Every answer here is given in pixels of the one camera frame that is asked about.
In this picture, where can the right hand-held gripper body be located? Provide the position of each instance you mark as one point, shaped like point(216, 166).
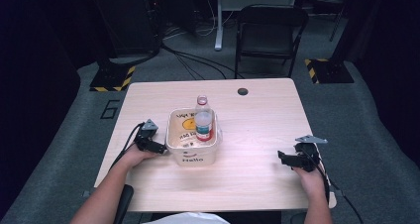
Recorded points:
point(307, 156)

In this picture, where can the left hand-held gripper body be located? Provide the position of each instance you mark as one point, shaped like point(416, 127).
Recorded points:
point(146, 137)

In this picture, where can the cream printed plastic bin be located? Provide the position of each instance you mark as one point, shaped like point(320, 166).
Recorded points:
point(188, 141)

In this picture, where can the clear plastic water bottle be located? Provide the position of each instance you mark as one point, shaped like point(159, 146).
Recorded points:
point(203, 121)

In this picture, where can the person's left hand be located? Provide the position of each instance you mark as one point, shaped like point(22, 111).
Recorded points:
point(137, 156)

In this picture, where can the person's right hand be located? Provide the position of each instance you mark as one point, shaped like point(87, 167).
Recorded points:
point(310, 182)

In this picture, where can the black chair armrest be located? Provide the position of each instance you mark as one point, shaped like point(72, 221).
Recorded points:
point(124, 202)

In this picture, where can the black stand base striped edge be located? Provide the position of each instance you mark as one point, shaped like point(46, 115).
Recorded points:
point(112, 78)
point(330, 71)

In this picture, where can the person's white shirt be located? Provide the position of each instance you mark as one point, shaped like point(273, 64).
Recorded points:
point(186, 218)

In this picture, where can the small grey table clamp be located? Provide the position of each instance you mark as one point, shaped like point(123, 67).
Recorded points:
point(85, 194)

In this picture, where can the black folding chair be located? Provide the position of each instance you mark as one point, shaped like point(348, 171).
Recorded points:
point(269, 35)

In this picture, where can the white desk frame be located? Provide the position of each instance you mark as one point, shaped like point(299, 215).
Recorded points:
point(218, 19)

